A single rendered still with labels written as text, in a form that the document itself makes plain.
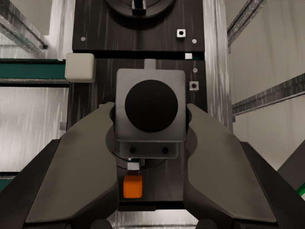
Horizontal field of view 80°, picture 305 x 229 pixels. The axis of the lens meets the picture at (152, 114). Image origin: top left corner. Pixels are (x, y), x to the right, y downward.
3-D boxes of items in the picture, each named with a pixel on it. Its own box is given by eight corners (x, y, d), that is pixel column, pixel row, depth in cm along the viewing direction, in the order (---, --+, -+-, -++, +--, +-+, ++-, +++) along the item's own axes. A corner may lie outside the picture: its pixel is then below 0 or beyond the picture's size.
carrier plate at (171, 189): (208, 197, 31) (212, 201, 29) (65, 198, 31) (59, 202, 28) (202, 64, 35) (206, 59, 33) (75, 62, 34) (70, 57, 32)
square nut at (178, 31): (184, 40, 33) (185, 37, 32) (175, 40, 33) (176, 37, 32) (184, 32, 34) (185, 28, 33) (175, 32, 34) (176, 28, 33)
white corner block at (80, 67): (98, 86, 34) (91, 78, 30) (73, 86, 34) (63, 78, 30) (99, 62, 34) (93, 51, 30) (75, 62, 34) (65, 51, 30)
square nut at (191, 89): (197, 92, 32) (199, 90, 31) (188, 92, 32) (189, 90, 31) (197, 82, 32) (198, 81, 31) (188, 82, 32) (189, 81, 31)
